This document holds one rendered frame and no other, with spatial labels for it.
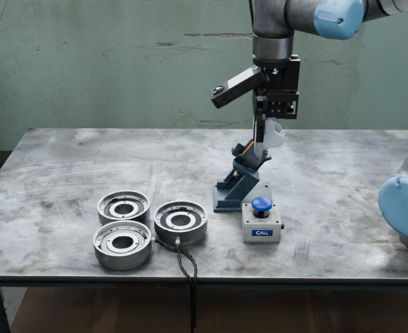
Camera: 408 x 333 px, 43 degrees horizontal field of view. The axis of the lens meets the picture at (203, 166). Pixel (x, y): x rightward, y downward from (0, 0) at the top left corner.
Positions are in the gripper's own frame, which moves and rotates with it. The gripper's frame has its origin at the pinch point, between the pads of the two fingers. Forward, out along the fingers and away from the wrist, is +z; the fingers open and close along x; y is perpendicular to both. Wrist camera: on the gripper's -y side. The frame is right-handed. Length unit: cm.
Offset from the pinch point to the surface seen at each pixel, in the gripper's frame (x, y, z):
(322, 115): 148, 49, 59
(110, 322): -12, -31, 37
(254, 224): -15.4, -1.1, 7.8
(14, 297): 53, -83, 92
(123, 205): -6.2, -27.3, 9.7
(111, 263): -23.9, -27.0, 10.0
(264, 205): -13.2, 0.9, 4.7
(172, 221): -11.0, -16.9, 10.2
